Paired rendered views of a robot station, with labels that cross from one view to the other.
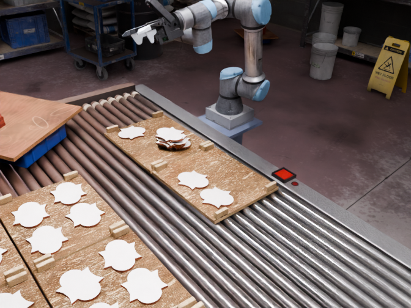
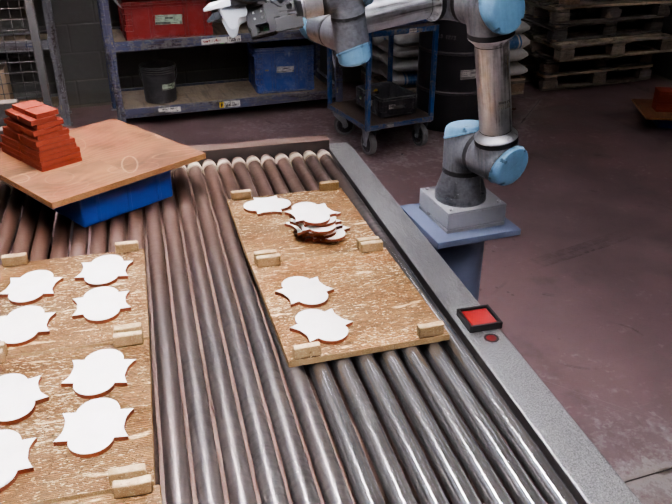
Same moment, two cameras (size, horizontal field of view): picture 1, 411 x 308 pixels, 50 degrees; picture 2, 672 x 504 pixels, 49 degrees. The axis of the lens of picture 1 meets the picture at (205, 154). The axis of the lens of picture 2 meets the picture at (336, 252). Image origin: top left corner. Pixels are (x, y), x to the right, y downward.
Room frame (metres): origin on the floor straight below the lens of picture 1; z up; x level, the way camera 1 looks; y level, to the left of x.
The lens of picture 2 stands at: (0.20, -0.62, 1.82)
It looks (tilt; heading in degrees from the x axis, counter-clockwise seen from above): 28 degrees down; 25
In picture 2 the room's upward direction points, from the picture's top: straight up
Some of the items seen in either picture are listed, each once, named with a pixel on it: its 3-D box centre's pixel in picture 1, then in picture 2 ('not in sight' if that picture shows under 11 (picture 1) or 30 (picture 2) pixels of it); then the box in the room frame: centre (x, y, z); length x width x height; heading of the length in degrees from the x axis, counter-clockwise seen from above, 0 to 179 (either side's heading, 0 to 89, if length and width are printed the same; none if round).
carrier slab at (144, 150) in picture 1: (157, 140); (300, 224); (1.82, 0.23, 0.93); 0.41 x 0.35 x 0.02; 40
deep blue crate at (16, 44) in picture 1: (23, 27); (280, 64); (5.57, 2.37, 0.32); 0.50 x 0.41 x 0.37; 130
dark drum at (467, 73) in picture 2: (139, 19); (455, 65); (5.68, 0.90, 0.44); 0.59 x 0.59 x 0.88
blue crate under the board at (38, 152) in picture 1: (18, 136); (100, 182); (1.74, 0.86, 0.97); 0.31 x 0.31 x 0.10; 72
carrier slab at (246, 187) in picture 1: (214, 180); (343, 300); (1.51, -0.04, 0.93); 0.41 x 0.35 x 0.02; 41
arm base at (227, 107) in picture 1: (229, 100); (461, 181); (2.17, -0.12, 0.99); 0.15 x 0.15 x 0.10
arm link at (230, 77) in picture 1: (232, 80); (465, 144); (2.16, -0.13, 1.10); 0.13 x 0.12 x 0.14; 57
